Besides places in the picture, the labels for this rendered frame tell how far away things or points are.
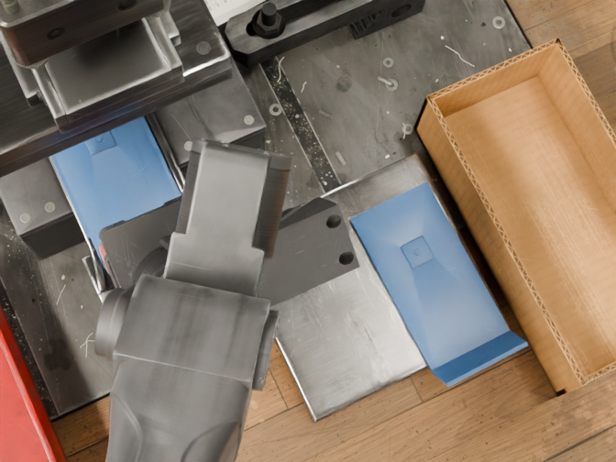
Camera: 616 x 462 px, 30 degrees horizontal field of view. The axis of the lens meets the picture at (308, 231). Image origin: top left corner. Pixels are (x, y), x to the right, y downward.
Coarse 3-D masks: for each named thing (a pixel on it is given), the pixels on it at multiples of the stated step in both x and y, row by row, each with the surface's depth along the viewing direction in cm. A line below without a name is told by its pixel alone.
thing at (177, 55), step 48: (192, 0) 72; (0, 48) 71; (96, 48) 67; (144, 48) 67; (192, 48) 71; (0, 96) 70; (48, 96) 66; (96, 96) 66; (144, 96) 68; (0, 144) 69; (48, 144) 71
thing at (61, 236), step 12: (264, 132) 88; (240, 144) 88; (252, 144) 89; (264, 144) 90; (72, 216) 85; (48, 228) 85; (60, 228) 87; (72, 228) 88; (24, 240) 85; (36, 240) 87; (48, 240) 88; (60, 240) 89; (72, 240) 91; (84, 240) 92; (36, 252) 89; (48, 252) 91
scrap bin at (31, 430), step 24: (0, 312) 88; (0, 336) 84; (0, 360) 89; (24, 360) 89; (0, 384) 89; (24, 384) 83; (0, 408) 88; (24, 408) 88; (0, 432) 88; (24, 432) 88; (48, 432) 84; (0, 456) 87; (24, 456) 87; (48, 456) 82
